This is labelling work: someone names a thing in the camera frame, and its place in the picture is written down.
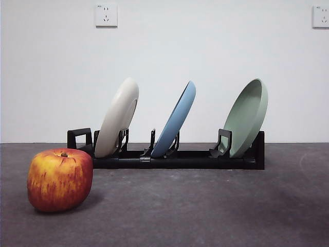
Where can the cream yellow plate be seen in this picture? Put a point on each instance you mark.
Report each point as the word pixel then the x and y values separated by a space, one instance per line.
pixel 115 121

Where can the red yellow apple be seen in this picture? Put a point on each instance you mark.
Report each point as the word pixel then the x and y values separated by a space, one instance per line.
pixel 59 182

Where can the blue plate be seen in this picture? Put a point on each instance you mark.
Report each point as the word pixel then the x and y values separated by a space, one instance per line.
pixel 177 118

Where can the black plate rack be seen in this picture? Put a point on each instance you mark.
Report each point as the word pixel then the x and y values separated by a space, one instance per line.
pixel 185 162

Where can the green plate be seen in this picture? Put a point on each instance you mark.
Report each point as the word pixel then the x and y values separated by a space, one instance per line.
pixel 244 121

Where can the white wall socket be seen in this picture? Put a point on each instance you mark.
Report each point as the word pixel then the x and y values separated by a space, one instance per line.
pixel 106 15
pixel 321 16

